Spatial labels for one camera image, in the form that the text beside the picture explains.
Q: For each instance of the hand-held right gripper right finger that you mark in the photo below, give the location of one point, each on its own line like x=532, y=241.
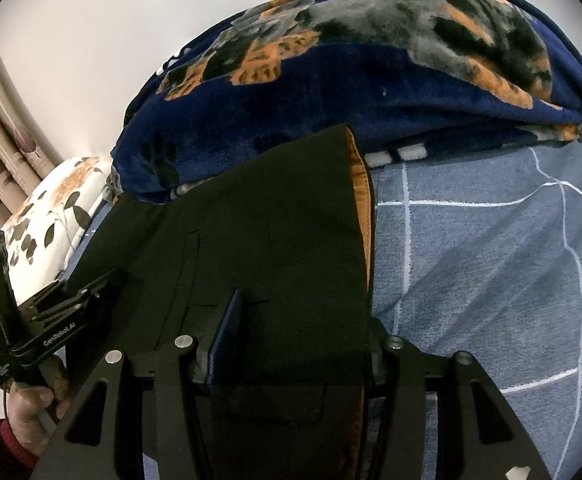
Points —
x=396, y=360

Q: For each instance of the navy dog print blanket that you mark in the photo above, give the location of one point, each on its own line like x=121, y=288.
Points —
x=371, y=85

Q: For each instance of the person's left hand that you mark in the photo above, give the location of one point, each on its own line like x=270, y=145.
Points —
x=31, y=410

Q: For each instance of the blue grid bedsheet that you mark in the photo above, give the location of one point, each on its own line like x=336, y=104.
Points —
x=471, y=270

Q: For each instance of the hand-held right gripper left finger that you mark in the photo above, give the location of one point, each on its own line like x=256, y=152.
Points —
x=226, y=332

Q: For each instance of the beige curtain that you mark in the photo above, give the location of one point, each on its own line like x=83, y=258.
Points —
x=1, y=135

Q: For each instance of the white floral pillow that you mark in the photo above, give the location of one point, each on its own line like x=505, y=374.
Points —
x=46, y=210

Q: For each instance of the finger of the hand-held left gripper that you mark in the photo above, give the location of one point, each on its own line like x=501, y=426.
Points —
x=103, y=285

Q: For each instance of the black pants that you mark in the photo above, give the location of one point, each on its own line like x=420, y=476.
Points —
x=271, y=235

